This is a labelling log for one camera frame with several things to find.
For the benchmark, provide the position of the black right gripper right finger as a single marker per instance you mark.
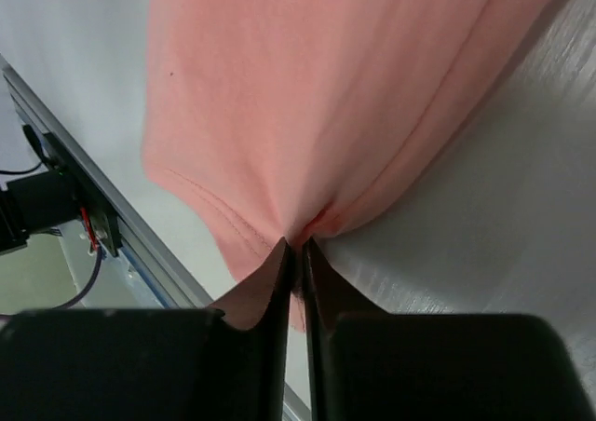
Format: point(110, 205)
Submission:
point(368, 364)

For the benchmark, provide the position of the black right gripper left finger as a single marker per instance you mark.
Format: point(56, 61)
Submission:
point(225, 361)

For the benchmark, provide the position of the salmon pink t shirt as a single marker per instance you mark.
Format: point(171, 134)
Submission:
point(309, 118)

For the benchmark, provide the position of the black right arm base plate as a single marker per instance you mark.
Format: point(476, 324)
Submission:
point(101, 215)

